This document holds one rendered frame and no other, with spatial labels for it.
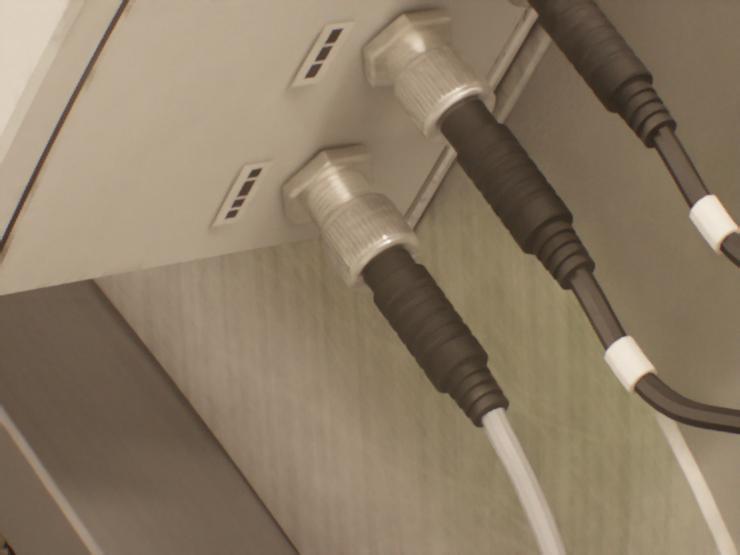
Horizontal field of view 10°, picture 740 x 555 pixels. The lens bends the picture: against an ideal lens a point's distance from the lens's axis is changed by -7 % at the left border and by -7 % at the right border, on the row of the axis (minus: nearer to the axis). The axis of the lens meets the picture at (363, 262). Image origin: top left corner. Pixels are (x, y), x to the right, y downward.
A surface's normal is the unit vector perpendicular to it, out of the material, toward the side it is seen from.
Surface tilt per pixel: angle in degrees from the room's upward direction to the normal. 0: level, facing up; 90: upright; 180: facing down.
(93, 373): 37
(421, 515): 90
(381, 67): 133
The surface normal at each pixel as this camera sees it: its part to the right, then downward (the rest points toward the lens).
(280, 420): -0.76, 0.14
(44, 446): 0.38, -0.70
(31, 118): 0.51, 0.73
